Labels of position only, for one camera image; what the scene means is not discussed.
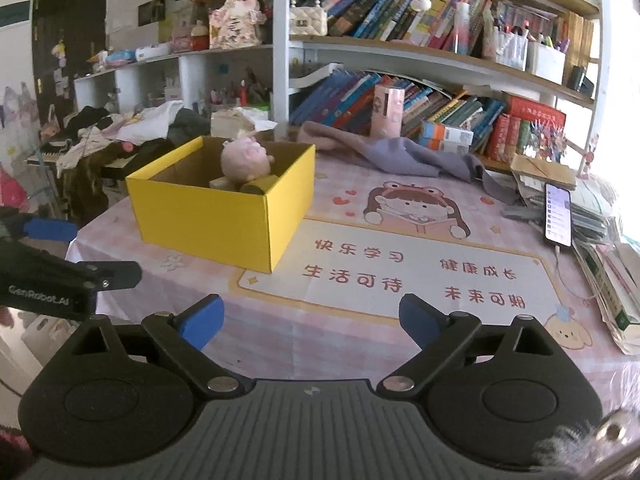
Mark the brown cardboard envelope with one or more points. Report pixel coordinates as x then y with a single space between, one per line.
543 170

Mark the white bookshelf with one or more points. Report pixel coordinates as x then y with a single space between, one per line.
455 58

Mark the pink plush pig toy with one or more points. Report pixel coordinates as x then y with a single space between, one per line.
244 160

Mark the stack of papers and books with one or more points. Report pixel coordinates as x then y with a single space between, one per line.
609 264

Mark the red book box set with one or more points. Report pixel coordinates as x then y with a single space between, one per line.
526 127

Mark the white low side shelf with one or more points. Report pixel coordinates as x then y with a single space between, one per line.
189 77

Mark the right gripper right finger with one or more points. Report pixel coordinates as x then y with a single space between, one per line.
443 340

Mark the smartphone with lit screen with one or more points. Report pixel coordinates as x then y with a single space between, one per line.
557 216

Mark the orange white blue box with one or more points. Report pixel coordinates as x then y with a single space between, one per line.
439 137

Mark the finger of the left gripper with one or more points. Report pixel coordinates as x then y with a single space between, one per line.
24 267
16 225

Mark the yellow cardboard box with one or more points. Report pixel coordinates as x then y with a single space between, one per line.
177 209

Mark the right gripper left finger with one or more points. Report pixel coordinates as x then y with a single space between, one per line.
179 339

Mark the purple grey cloth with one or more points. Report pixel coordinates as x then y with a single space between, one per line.
403 157

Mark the white power adapter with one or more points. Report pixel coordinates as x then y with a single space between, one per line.
223 184

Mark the white quilted pearl handbag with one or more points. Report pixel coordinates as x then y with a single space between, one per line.
308 18

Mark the pink printed table mat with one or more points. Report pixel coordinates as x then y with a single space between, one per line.
330 309

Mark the pile of clothes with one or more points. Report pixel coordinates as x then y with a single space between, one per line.
96 139

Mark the yellow tape roll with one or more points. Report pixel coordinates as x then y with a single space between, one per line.
260 186

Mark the floral patterned gift bag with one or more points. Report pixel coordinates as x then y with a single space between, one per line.
236 25

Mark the white pen holder box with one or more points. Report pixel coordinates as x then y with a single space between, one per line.
545 62

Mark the pink carton box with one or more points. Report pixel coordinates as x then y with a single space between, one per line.
387 112

